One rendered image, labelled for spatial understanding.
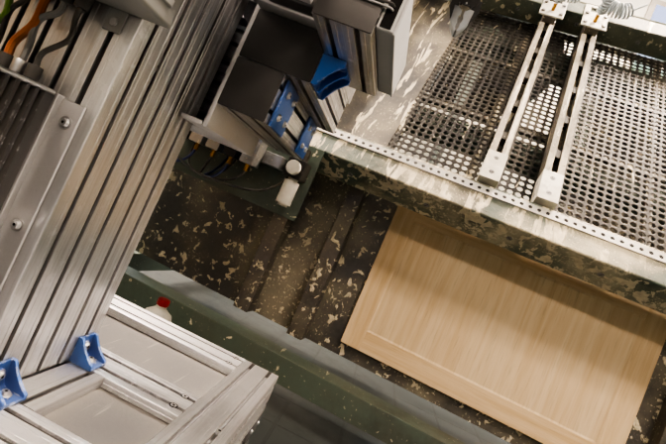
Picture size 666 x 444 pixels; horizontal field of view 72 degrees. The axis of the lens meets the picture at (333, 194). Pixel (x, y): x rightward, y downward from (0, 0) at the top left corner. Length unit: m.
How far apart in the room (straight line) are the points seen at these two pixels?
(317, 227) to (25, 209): 1.15
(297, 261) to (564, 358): 0.93
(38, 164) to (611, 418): 1.63
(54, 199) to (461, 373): 1.32
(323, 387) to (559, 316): 0.78
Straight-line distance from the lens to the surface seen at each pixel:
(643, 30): 2.40
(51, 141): 0.71
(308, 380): 1.49
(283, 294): 1.73
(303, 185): 1.44
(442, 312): 1.63
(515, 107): 1.76
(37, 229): 0.71
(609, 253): 1.47
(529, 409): 1.71
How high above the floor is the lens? 0.62
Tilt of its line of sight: 3 degrees up
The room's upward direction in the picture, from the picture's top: 24 degrees clockwise
